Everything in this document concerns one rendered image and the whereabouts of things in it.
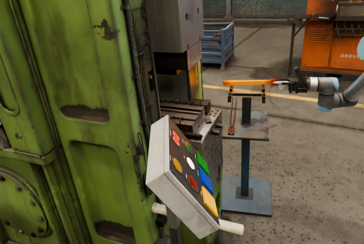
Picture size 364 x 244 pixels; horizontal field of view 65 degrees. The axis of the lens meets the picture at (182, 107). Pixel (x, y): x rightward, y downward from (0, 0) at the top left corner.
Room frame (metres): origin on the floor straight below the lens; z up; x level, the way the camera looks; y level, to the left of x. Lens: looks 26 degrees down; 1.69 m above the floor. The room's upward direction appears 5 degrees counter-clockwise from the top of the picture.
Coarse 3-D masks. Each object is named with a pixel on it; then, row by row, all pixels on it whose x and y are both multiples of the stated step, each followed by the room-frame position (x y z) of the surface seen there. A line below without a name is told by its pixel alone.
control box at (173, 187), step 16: (160, 128) 0.89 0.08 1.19; (176, 128) 0.93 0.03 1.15; (160, 144) 0.78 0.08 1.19; (176, 144) 0.81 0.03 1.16; (160, 160) 0.69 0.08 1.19; (192, 160) 0.84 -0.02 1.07; (160, 176) 0.62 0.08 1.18; (176, 176) 0.64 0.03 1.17; (192, 176) 0.73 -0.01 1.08; (208, 176) 0.86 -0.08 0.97; (160, 192) 0.62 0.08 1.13; (176, 192) 0.63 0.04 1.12; (192, 192) 0.65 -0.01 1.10; (176, 208) 0.63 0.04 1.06; (192, 208) 0.63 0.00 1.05; (208, 208) 0.66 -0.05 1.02; (192, 224) 0.63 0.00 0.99; (208, 224) 0.63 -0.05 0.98
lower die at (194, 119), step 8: (160, 104) 1.51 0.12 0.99; (168, 104) 1.50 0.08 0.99; (176, 104) 1.49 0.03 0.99; (168, 112) 1.40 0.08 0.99; (176, 112) 1.39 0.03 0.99; (184, 112) 1.37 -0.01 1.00; (192, 112) 1.35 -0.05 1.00; (176, 120) 1.32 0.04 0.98; (184, 120) 1.31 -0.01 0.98; (192, 120) 1.30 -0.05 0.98; (200, 120) 1.36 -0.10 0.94; (184, 128) 1.27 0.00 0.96; (192, 128) 1.25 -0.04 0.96
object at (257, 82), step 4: (240, 80) 1.78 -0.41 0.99; (244, 80) 1.77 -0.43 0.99; (248, 80) 1.76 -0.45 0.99; (252, 80) 1.75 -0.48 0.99; (256, 80) 1.75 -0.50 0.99; (260, 80) 1.74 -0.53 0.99; (264, 80) 1.73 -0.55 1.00; (268, 80) 1.72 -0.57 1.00; (272, 80) 1.70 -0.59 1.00; (276, 80) 1.70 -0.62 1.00; (280, 80) 1.69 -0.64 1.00; (284, 80) 1.68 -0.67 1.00; (224, 84) 1.78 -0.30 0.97; (228, 84) 1.78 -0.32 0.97; (232, 84) 1.77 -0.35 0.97; (236, 84) 1.76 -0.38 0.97; (240, 84) 1.76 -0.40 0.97; (244, 84) 1.75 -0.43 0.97; (248, 84) 1.74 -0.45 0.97; (252, 84) 1.74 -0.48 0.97; (256, 84) 1.73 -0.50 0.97; (260, 84) 1.72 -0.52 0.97; (264, 84) 1.72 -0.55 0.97; (272, 84) 1.69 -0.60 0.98; (276, 84) 1.70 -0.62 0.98
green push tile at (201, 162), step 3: (198, 153) 0.92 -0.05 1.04; (198, 156) 0.90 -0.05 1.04; (198, 159) 0.88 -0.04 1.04; (201, 159) 0.91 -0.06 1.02; (198, 162) 0.86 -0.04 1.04; (201, 162) 0.89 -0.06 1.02; (204, 162) 0.91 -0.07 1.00; (201, 165) 0.86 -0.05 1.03; (204, 165) 0.89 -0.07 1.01; (201, 168) 0.86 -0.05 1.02; (204, 168) 0.86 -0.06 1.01; (207, 168) 0.90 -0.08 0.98; (204, 171) 0.86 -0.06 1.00; (207, 171) 0.87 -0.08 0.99; (207, 174) 0.86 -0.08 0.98
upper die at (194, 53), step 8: (200, 40) 1.42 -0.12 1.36; (192, 48) 1.31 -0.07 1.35; (200, 48) 1.42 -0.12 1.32; (160, 56) 1.30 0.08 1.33; (168, 56) 1.29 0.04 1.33; (176, 56) 1.27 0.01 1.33; (184, 56) 1.26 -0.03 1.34; (192, 56) 1.31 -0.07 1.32; (200, 56) 1.41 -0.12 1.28; (160, 64) 1.31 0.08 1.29; (168, 64) 1.29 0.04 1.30; (176, 64) 1.27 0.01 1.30; (184, 64) 1.26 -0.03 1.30; (192, 64) 1.30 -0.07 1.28
